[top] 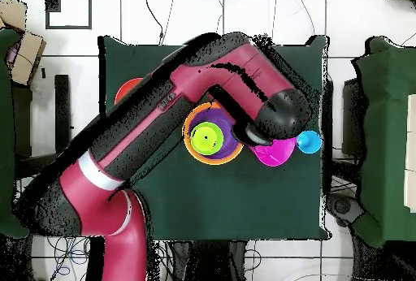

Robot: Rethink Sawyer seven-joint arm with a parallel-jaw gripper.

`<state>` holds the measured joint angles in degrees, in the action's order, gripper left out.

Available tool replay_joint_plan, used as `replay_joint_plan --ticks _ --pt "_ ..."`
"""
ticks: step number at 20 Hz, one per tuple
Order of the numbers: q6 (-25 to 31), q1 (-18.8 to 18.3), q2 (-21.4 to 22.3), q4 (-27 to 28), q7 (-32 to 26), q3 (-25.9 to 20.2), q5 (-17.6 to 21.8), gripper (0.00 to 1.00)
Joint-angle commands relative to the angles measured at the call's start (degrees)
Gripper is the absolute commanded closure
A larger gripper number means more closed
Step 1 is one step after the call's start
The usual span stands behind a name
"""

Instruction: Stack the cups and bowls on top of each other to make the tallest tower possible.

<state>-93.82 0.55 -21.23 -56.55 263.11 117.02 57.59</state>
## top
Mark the yellow cup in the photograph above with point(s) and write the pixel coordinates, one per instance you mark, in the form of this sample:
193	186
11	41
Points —
204	144

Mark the small green bowl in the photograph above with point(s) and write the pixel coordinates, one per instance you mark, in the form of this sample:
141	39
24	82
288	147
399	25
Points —
221	146

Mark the large orange bowl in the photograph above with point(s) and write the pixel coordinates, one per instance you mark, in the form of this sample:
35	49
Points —
195	156

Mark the purple bowl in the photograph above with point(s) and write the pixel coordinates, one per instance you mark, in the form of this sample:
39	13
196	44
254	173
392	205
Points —
214	113

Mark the large pink bowl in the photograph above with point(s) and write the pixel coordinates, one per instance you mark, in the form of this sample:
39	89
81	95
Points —
273	154

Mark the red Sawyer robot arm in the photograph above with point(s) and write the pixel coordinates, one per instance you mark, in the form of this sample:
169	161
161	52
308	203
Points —
234	66

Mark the dark green tablecloth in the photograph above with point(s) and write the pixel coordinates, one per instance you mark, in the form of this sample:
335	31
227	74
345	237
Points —
227	196

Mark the wide red-orange bowl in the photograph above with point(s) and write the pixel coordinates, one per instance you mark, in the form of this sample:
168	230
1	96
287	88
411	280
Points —
130	87

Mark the blue cup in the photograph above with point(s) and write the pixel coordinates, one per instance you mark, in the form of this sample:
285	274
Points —
308	142

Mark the black stand base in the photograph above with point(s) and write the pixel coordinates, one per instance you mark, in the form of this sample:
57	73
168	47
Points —
343	206

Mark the green cloth covered table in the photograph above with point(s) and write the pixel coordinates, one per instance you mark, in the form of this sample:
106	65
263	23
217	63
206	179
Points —
5	99
386	131

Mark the cardboard box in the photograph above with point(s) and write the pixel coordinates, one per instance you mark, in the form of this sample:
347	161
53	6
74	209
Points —
27	58
11	11

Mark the white box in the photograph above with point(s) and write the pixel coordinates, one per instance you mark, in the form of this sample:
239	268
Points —
411	151

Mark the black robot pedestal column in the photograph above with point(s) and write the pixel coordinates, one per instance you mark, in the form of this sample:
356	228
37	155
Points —
211	261

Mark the black chair frame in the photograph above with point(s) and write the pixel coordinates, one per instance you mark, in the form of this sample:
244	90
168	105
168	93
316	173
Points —
61	115

